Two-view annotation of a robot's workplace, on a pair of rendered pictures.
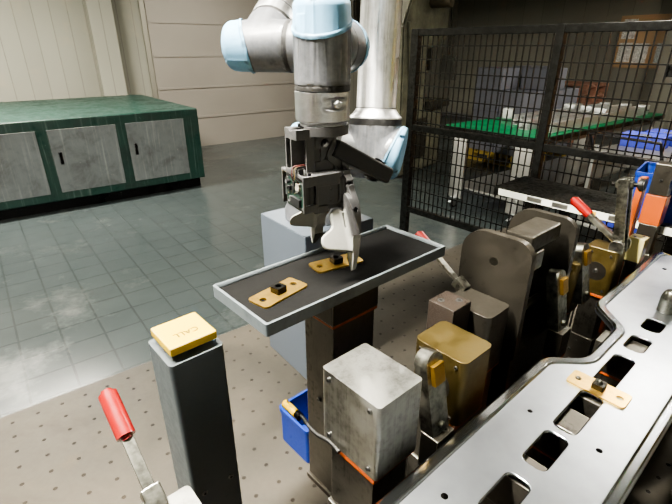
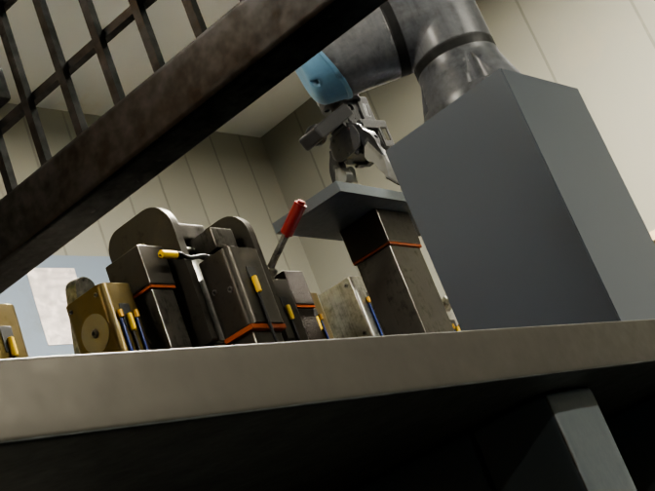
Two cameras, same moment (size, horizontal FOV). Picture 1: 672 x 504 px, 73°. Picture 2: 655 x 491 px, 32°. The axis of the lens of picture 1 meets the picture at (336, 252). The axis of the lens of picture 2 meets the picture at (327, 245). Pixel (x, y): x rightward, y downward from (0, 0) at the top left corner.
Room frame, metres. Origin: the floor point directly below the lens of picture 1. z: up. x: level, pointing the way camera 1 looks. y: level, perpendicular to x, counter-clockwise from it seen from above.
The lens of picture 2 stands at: (2.37, -0.61, 0.53)
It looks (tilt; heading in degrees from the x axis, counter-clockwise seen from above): 18 degrees up; 164
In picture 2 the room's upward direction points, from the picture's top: 21 degrees counter-clockwise
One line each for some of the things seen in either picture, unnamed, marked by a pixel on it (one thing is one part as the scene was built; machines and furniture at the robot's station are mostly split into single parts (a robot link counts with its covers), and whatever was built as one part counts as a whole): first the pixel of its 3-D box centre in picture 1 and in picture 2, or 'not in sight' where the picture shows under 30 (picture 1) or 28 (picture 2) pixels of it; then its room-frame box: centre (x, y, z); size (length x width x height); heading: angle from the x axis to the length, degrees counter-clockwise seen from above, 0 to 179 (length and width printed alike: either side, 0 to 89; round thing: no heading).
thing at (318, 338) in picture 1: (339, 385); (424, 344); (0.64, -0.01, 0.92); 0.10 x 0.08 x 0.45; 132
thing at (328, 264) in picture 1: (336, 260); not in sight; (0.66, 0.00, 1.17); 0.08 x 0.04 x 0.01; 121
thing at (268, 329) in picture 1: (339, 268); (371, 216); (0.64, -0.01, 1.16); 0.37 x 0.14 x 0.02; 132
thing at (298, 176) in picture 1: (318, 167); (354, 129); (0.64, 0.02, 1.32); 0.09 x 0.08 x 0.12; 121
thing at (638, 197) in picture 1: (617, 272); not in sight; (1.04, -0.72, 0.95); 0.03 x 0.01 x 0.50; 132
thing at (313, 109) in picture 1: (323, 108); not in sight; (0.64, 0.02, 1.40); 0.08 x 0.08 x 0.05
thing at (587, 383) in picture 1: (598, 386); not in sight; (0.55, -0.40, 1.01); 0.08 x 0.04 x 0.01; 41
